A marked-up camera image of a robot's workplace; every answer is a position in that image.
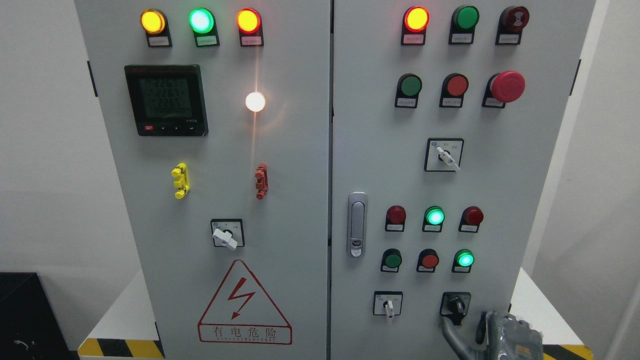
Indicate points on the black rotary knob switch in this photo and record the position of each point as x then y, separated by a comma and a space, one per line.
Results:
454, 306

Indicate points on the red terminal connector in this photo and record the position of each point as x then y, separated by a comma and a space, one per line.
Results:
262, 182

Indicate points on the dark red indicator light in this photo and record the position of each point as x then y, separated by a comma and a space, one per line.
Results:
395, 219
471, 219

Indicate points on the white glowing indicator light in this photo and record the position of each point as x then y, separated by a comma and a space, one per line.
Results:
255, 101

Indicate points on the small green push button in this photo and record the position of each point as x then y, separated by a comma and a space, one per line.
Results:
391, 260

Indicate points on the lit green indicator light middle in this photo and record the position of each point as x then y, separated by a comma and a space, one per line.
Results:
433, 219

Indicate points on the lit green indicator light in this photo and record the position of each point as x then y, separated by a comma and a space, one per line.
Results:
433, 219
204, 27

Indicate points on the grey left cabinet door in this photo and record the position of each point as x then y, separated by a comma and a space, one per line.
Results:
287, 232

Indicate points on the grey cabinet door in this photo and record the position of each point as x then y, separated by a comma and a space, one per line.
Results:
380, 149
287, 232

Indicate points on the small red push button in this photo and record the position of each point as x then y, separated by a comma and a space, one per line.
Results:
427, 261

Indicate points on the yellow terminal connector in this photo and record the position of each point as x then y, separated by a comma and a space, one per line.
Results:
181, 180

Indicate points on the grey right cabinet door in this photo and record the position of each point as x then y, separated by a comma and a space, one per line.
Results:
380, 149

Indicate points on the red electric hazard warning sticker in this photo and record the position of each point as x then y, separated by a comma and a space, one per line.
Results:
241, 311

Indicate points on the dark red indicator light right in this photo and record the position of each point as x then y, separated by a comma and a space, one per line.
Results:
471, 219

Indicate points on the lit green push button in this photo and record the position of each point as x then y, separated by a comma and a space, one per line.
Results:
462, 261

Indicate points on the black digital power meter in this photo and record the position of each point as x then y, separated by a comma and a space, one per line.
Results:
167, 100

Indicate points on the lit red-orange indicator light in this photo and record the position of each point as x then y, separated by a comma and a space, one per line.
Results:
250, 30

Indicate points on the lit red indicator light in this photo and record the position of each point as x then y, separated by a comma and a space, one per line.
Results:
414, 23

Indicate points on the red emergency stop button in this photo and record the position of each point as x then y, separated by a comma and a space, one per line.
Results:
503, 88

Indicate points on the dark green indicator light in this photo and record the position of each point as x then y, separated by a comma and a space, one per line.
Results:
463, 24

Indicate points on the yellow indicator light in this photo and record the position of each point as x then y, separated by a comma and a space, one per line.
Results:
156, 28

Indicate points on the white platform with hazard stripes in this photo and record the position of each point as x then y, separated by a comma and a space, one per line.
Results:
128, 331

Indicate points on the dark red buzzer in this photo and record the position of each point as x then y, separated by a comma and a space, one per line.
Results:
512, 21

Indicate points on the black box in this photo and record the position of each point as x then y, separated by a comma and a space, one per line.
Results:
28, 327

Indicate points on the silver door lock handle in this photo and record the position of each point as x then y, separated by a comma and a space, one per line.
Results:
357, 206

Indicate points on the white-handled rotary selector switch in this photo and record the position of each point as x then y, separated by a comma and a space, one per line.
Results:
227, 233

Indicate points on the white-handled selector switch upper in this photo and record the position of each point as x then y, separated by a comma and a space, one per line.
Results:
443, 154

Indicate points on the white-handled selector switch lower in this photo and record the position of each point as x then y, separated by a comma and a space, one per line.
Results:
387, 304

